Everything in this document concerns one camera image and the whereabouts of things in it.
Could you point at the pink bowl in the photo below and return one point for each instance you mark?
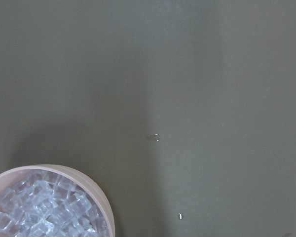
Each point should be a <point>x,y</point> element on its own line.
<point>14,175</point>

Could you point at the clear ice cubes pile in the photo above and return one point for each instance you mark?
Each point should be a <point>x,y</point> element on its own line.
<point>46,204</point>

